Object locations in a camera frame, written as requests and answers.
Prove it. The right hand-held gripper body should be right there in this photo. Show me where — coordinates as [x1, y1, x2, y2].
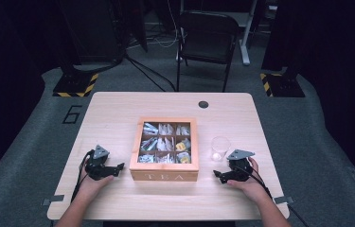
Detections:
[226, 148, 256, 183]

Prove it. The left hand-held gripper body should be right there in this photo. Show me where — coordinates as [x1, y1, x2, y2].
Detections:
[84, 144, 116, 182]

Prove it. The clear glass cup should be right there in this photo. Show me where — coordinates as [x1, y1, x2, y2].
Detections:
[210, 135, 232, 163]

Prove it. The yellow tea bag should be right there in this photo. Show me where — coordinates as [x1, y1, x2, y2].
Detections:
[178, 151, 192, 165]

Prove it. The wooden tea box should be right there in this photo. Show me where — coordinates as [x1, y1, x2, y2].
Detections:
[129, 116, 200, 183]

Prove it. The person's left hand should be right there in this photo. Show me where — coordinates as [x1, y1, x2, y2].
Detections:
[79, 160, 115, 198]

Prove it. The person's right hand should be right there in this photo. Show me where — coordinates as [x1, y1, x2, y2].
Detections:
[227, 156, 269, 202]

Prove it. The assorted pile of tea bags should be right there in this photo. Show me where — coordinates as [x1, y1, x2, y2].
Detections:
[138, 122, 192, 165]

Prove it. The grey table edge clip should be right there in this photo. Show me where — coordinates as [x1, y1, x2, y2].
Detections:
[274, 196, 294, 205]

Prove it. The black yellow striped stand base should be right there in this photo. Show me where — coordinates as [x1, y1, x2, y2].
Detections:
[259, 72, 306, 98]
[52, 71, 99, 98]

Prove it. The white desk leg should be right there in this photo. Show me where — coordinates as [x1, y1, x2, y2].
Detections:
[240, 0, 258, 66]

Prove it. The black folding chair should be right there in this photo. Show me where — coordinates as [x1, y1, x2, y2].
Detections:
[175, 10, 240, 93]

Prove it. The left hand-held gripper black cable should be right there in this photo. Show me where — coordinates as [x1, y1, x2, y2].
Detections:
[70, 150, 94, 202]

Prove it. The hand-held gripper black cable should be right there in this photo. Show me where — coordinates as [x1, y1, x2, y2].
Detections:
[70, 150, 94, 202]
[238, 165, 311, 227]

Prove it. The right hand-held gripper black cable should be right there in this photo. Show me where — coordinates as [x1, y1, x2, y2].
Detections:
[238, 165, 311, 227]

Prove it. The black floor cable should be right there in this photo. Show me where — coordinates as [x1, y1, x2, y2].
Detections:
[124, 55, 178, 93]

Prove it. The white floor cable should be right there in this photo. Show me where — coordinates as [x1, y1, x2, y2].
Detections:
[127, 0, 186, 49]

